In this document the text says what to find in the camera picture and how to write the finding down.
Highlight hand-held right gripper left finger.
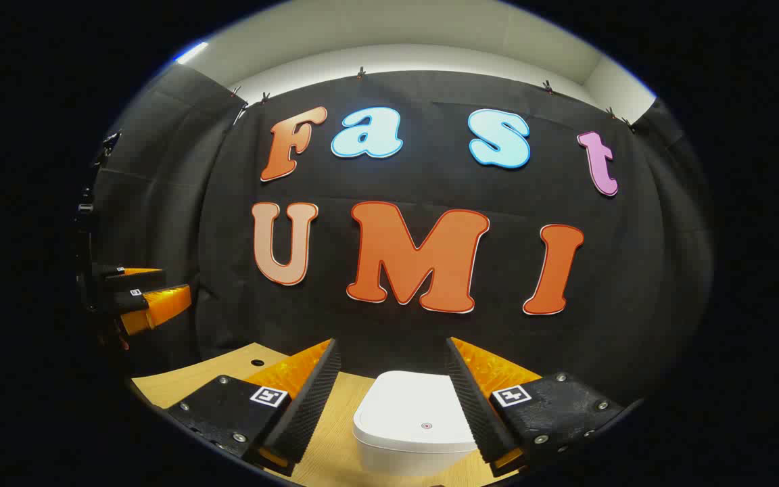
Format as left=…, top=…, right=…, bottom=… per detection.
left=165, top=338, right=343, bottom=478

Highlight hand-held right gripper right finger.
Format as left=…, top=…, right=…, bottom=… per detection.
left=445, top=337, right=644, bottom=478

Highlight ceiling light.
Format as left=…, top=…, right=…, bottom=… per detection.
left=174, top=42, right=209, bottom=65

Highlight white desktop garbage bin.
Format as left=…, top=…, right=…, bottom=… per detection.
left=352, top=370, right=498, bottom=478

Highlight wooden desktop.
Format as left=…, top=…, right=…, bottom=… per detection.
left=131, top=343, right=519, bottom=487

